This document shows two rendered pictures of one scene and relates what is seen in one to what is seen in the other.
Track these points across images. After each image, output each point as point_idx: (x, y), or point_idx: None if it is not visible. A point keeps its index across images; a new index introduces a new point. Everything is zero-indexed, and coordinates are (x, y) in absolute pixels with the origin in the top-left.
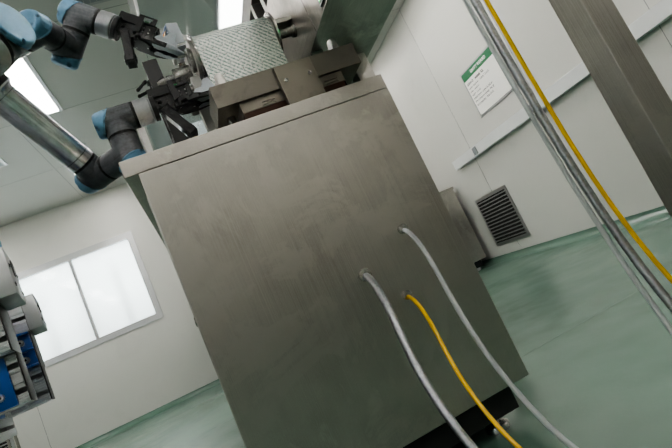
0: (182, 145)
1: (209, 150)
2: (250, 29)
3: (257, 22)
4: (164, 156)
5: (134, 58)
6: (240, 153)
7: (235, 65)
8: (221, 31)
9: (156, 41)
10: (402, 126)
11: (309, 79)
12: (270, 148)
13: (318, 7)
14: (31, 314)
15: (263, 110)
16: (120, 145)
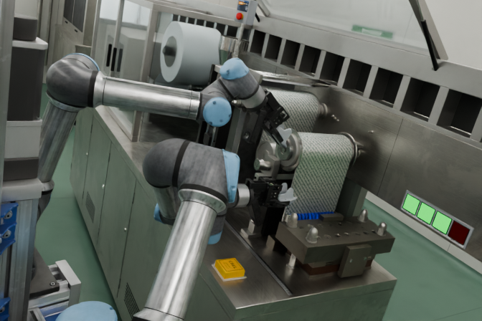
0: (277, 304)
1: (287, 310)
2: (338, 155)
3: (345, 150)
4: (263, 309)
5: (255, 142)
6: (301, 315)
7: (312, 180)
8: (321, 147)
9: (279, 138)
10: (382, 314)
11: (361, 262)
12: (317, 315)
13: (397, 201)
14: (74, 298)
15: (323, 268)
16: (213, 226)
